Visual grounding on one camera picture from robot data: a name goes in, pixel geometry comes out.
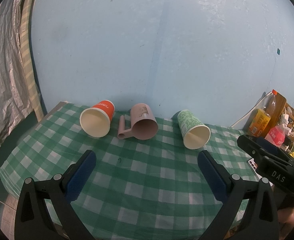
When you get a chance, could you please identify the green leaf paper cup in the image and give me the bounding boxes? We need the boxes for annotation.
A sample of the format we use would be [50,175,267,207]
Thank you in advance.
[177,109,211,150]

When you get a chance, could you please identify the orange paper cup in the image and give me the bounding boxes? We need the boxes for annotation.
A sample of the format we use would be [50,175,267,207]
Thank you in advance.
[79,100,115,138]

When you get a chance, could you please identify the person's right hand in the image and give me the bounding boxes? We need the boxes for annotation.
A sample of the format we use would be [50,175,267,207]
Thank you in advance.
[278,207,294,240]

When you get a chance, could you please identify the pink labelled bottle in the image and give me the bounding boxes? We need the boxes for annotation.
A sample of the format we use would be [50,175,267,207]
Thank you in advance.
[264,124,286,147]

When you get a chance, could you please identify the wooden rack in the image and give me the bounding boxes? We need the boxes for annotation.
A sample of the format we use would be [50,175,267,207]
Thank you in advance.
[275,93,294,152]

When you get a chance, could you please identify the orange-capped drink bottle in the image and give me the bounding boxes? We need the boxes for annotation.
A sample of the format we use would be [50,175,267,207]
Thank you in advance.
[265,89,278,118]

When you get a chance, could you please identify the green checkered tablecloth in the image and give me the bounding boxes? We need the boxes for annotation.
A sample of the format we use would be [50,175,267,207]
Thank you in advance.
[0,101,262,240]

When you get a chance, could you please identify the pink plastic mug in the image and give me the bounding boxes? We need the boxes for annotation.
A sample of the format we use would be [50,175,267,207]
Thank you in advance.
[118,103,158,140]

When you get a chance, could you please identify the silver foil curtain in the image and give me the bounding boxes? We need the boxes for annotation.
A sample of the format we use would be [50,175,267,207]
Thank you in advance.
[0,0,44,147]

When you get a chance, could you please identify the white cable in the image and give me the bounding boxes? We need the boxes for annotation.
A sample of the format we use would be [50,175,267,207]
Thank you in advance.
[230,91,273,129]

